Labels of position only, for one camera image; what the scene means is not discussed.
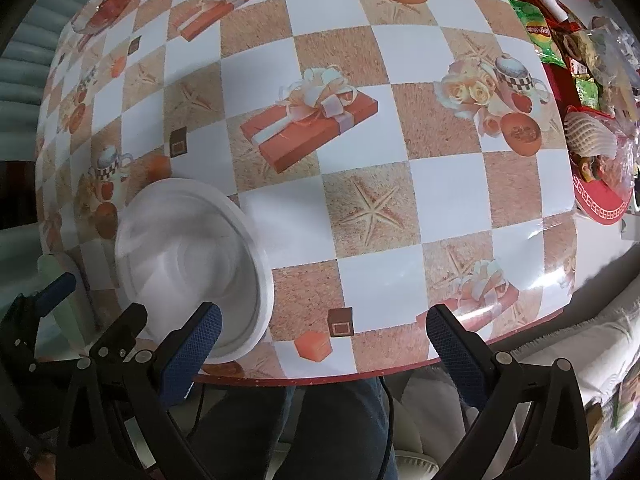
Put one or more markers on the glass bowl of tomatoes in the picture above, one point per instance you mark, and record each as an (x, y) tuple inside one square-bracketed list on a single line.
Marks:
[(97, 15)]

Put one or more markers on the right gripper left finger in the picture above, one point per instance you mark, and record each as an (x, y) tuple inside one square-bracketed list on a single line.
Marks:
[(184, 351)]

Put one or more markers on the white paper bowl back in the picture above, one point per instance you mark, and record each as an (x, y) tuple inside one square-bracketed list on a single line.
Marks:
[(180, 243)]

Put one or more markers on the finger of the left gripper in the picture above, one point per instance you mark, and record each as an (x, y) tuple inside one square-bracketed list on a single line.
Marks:
[(57, 291), (121, 336)]

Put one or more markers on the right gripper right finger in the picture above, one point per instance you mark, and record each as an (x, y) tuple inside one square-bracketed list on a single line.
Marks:
[(464, 354)]

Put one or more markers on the person's jeans leg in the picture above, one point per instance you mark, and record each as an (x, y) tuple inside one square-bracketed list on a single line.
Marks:
[(341, 433)]

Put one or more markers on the patterned checkered tablecloth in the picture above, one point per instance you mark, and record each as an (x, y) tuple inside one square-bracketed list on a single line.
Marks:
[(391, 154)]

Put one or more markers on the pale green curtain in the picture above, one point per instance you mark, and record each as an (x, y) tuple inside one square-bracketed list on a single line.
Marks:
[(30, 30)]

